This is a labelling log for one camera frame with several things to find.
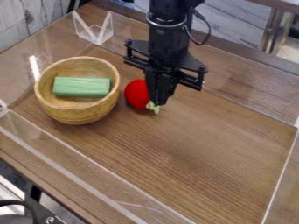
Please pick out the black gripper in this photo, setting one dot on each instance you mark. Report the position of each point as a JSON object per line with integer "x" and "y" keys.
{"x": 163, "y": 58}

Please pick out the red strawberry toy green leaves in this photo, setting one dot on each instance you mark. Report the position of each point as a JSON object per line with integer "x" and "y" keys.
{"x": 137, "y": 97}

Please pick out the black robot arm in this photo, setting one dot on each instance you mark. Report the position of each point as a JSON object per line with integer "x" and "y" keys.
{"x": 175, "y": 11}

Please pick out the wooden bowl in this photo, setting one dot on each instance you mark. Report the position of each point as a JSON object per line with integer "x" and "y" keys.
{"x": 77, "y": 110}

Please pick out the green rectangular block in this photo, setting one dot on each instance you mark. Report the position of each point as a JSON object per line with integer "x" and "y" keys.
{"x": 81, "y": 87}

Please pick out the metal table leg background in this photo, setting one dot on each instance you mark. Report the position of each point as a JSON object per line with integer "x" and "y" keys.
{"x": 276, "y": 30}

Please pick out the clear acrylic front barrier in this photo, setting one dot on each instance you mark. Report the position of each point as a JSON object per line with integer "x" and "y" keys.
{"x": 96, "y": 194}

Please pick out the clear acrylic corner bracket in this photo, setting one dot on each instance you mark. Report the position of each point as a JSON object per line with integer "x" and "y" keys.
{"x": 96, "y": 34}

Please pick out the black table frame bracket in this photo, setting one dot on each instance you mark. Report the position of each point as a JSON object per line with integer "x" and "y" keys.
{"x": 44, "y": 216}

